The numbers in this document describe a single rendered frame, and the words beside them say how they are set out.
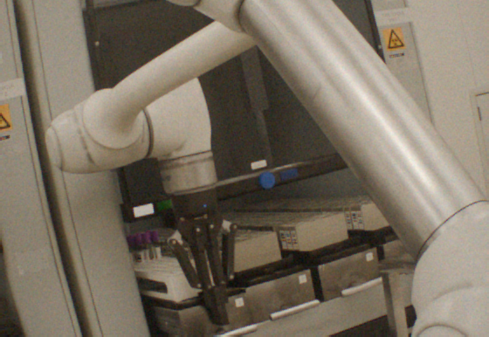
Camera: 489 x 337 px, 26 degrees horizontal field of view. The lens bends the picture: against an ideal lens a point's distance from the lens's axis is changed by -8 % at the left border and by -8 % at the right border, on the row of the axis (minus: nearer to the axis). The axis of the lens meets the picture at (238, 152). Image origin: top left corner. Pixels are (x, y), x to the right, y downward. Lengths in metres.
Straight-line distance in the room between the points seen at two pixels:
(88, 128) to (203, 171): 0.23
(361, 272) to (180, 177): 0.45
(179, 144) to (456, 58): 2.12
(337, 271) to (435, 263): 1.06
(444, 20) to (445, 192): 2.76
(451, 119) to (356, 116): 2.65
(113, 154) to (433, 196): 0.78
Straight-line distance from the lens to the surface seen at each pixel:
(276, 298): 2.01
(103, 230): 1.96
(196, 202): 1.84
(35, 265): 1.92
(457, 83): 3.81
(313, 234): 2.13
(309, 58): 1.17
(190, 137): 1.82
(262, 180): 2.05
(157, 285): 2.10
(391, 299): 1.88
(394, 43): 2.28
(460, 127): 3.80
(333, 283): 2.07
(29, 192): 1.92
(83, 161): 1.74
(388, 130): 1.11
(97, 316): 1.97
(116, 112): 1.68
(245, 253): 2.06
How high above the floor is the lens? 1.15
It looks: 3 degrees down
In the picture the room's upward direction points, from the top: 12 degrees counter-clockwise
